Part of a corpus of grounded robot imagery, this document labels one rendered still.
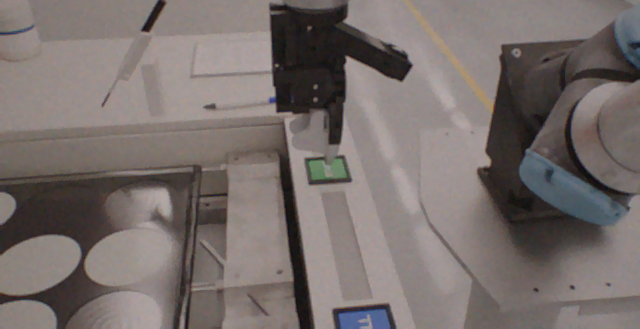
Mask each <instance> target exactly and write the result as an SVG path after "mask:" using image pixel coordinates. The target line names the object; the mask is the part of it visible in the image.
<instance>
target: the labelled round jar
mask: <svg viewBox="0 0 640 329"><path fill-rule="evenodd" d="M41 50H42V47H41V45H40V41H39V37H38V34H37V30H36V27H35V24H34V21H33V17H32V15H31V14H30V8H29V5H28V1H27V0H0V57H1V58H3V59H6V60H11V61H17V60H25V59H29V58H31V57H34V56H36V55H37V54H39V53H40V51H41Z"/></svg>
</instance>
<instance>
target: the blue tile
mask: <svg viewBox="0 0 640 329"><path fill-rule="evenodd" d="M338 320H339V325H340V329H391V328H390V324H389V321H388V317H387V314H386V311H385V310H375V311H356V312H347V313H339V314H338Z"/></svg>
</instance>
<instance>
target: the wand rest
mask: <svg viewBox="0 0 640 329"><path fill-rule="evenodd" d="M143 25H144V24H142V26H141V27H143ZM141 27H140V29H141ZM140 29H139V31H140ZM139 31H138V34H137V36H138V37H137V36H136V38H137V39H136V38H135V40H136V41H135V40H134V41H135V42H134V44H133V46H132V45H131V46H132V48H131V47H130V49H131V50H130V49H129V50H130V51H128V52H129V53H127V54H126V55H127V56H126V55H125V56H126V57H124V59H123V61H122V63H121V64H120V66H119V68H120V69H119V71H118V72H117V74H116V76H115V78H116V79H117V80H125V81H128V80H130V78H131V76H132V75H133V73H134V71H135V69H136V67H137V66H138V64H139V62H140V60H141V57H142V55H143V54H144V52H145V51H146V49H147V47H148V45H149V44H150V42H151V40H152V38H153V36H154V34H155V33H154V32H153V31H152V30H151V31H150V33H148V32H139ZM141 70H142V79H143V83H144V88H145V93H146V99H147V104H148V108H149V113H150V116H156V115H164V112H165V108H166V104H165V98H164V93H163V87H162V82H161V76H160V71H159V65H158V59H157V56H143V57H142V60H141Z"/></svg>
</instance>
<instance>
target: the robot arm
mask: <svg viewBox="0 0 640 329"><path fill-rule="evenodd" d="M349 1H350V0H282V3H269V13H270V32H271V60H272V78H273V87H275V96H276V113H286V112H292V114H302V115H301V116H299V117H297V118H295V119H293V120H291V121H290V123H289V131H290V132H291V133H293V134H295V135H294V136H293V137H292V140H291V144H292V146H293V147H294V148H295V149H297V150H302V151H308V152H315V153H321V154H324V157H325V164H326V166H329V165H330V164H331V163H332V161H333V160H334V158H335V157H336V156H337V155H338V152H339V150H340V145H341V142H342V135H343V128H344V103H346V99H347V75H346V68H345V64H346V63H347V58H346V56H347V57H349V58H350V59H352V60H354V61H356V62H360V63H363V64H365V65H367V66H369V67H371V68H373V69H375V70H376V71H377V72H379V73H380V74H382V75H383V76H385V77H387V78H390V79H392V80H394V79H395V80H397V81H399V82H400V83H402V82H403V81H404V80H405V78H406V76H407V75H408V73H409V72H410V70H411V69H412V67H413V64H412V62H411V61H410V60H409V59H408V57H409V56H408V54H407V53H406V52H405V51H404V50H402V49H401V48H400V47H398V46H396V45H394V44H392V43H386V42H384V41H382V40H380V39H378V38H376V37H375V36H371V35H369V34H367V33H365V32H363V31H361V30H359V29H357V28H355V27H353V26H351V25H350V24H348V23H346V22H344V21H345V20H346V19H347V18H348V16H349ZM276 64H278V66H276ZM292 96H293V103H292ZM518 101H519V107H520V114H521V117H522V119H523V121H524V123H525V125H526V127H527V128H528V130H529V131H530V132H532V134H533V135H534V136H535V137H536V138H535V140H534V142H533V143H532V145H531V147H530V149H527V150H526V151H525V154H526V156H525V158H524V159H523V161H522V163H521V164H520V166H521V167H520V175H521V180H522V182H523V183H524V184H525V185H526V186H527V187H528V188H529V189H530V190H531V191H533V192H534V193H535V194H536V195H538V196H539V197H540V198H542V199H543V200H545V201H546V202H548V203H549V204H551V205H552V206H554V207H556V208H558V209H559V210H561V211H563V212H565V213H567V214H568V215H570V216H573V217H575V218H577V219H582V220H585V221H588V222H591V223H595V224H599V225H613V224H616V223H618V222H619V220H620V219H621V217H622V215H623V214H626V212H627V210H626V208H627V206H628V204H629V202H630V200H631V199H632V198H633V196H635V195H638V194H640V3H639V4H638V5H636V6H634V7H633V8H631V9H625V10H623V11H622V12H621V13H619V14H618V15H617V18H616V19H615V20H614V21H612V22H611V23H610V24H608V25H607V26H606V27H604V28H603V29H601V30H600V31H599V32H597V33H596V34H595V35H593V36H592V37H591V38H589V39H588V40H587V41H585V42H584V43H582V44H580V45H578V46H577V47H574V48H569V49H564V50H558V51H555V52H552V53H550V54H547V55H545V56H544V57H542V58H541V59H539V60H538V61H537V62H536V63H534V64H533V65H532V66H531V67H530V68H529V69H528V70H527V71H526V73H525V74H524V76H523V78H522V81H521V84H520V87H519V95H518Z"/></svg>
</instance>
